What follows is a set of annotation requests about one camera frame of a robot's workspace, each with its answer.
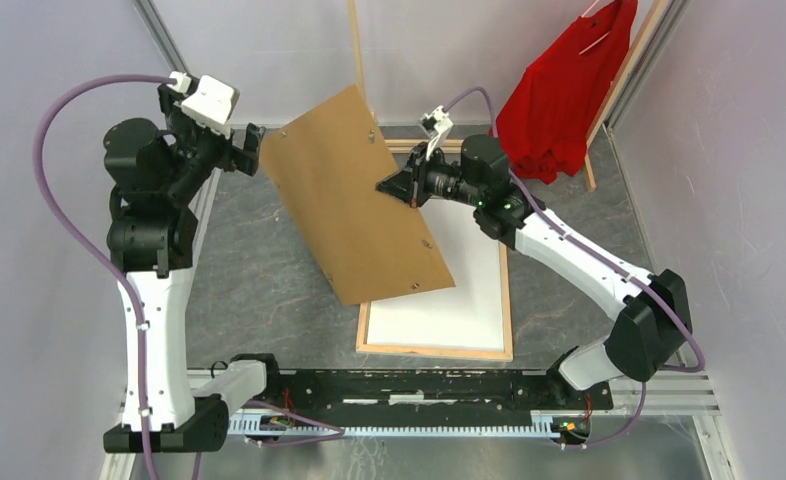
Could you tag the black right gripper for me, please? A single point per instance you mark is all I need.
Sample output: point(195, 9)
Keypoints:
point(410, 185)

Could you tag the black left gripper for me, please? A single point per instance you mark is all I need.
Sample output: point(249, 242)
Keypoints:
point(246, 158)

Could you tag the brown backing board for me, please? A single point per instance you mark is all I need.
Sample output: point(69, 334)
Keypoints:
point(325, 166)

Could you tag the printed photo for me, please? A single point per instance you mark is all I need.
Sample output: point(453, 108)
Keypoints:
point(467, 315)

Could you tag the white wooden picture frame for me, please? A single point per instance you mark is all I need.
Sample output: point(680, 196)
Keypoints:
point(505, 355)

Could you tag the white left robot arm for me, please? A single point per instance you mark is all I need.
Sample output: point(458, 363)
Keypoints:
point(157, 172)

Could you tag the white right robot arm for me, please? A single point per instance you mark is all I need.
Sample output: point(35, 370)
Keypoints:
point(650, 312)

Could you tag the red t-shirt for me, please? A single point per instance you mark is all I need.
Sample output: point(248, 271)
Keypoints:
point(543, 126)

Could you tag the wooden clothes rack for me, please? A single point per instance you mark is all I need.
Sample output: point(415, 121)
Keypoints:
point(639, 44)

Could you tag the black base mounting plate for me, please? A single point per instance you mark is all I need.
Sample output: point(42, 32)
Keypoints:
point(429, 397)

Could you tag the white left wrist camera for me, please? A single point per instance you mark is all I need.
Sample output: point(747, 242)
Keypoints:
point(210, 104)

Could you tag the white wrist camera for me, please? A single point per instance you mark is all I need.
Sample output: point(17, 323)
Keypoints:
point(210, 104)
point(436, 125)

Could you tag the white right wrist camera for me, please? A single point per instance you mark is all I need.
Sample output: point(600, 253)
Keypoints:
point(436, 125)

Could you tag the aluminium rail with cable comb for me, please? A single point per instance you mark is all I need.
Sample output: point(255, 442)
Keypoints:
point(667, 394)

